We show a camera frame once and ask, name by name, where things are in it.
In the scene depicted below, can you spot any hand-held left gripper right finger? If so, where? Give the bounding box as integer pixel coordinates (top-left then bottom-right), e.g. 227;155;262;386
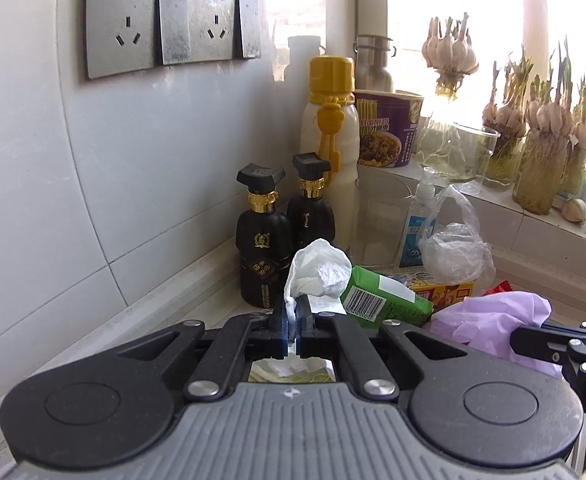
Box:
295;294;469;402

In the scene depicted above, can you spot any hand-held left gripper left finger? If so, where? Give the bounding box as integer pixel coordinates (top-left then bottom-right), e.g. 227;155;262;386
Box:
115;294;294;402

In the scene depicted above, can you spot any purple rubber glove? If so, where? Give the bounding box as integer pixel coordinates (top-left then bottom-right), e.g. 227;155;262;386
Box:
430;290;564;378

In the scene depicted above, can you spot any white tissue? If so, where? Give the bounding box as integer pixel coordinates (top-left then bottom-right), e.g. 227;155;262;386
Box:
260;238;354;377

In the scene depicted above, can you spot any yellow printed box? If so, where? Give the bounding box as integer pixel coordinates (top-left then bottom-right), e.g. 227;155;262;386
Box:
385;267;475;313

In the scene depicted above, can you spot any clear plastic bag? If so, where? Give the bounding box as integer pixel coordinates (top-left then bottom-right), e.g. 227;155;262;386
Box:
418;185;496;296

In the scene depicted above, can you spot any black bottle with gold band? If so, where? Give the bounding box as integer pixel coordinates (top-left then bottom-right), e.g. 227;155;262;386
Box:
235;165;294;309
285;153;336;256

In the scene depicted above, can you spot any green drink carton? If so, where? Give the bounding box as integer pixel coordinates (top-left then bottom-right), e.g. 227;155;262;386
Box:
340;265;435;331

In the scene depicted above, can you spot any garlic bulb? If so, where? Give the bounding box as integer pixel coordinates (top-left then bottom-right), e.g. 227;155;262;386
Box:
562;197;586;224

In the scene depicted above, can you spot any clear glass tumbler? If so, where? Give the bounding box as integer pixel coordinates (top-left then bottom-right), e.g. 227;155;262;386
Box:
351;175;414;268

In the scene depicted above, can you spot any white bottle with yellow cap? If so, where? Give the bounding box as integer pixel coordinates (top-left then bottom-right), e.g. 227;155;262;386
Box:
299;55;361;256

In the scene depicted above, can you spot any clear spray bottle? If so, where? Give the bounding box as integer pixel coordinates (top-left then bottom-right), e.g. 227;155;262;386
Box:
398;166;441;270

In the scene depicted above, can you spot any clear plastic cup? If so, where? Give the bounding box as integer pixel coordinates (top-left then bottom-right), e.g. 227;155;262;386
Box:
453;122;500;196

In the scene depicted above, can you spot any sprouting garlic bunch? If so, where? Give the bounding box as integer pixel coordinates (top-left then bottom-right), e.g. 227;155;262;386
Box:
420;12;480;98
570;67;586;152
482;45;530;141
526;35;574;151

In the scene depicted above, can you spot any purple instant noodle cup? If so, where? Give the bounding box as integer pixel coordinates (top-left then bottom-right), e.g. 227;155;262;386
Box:
353;89;425;169

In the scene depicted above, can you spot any stainless steel flask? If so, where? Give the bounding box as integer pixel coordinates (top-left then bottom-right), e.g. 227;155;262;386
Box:
355;34;398;93

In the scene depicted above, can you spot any narrow grey wall plate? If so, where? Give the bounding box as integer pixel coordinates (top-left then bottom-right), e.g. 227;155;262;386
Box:
235;0;264;60

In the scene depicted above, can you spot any grey wall socket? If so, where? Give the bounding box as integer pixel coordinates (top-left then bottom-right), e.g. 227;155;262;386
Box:
158;0;239;67
84;0;160;81

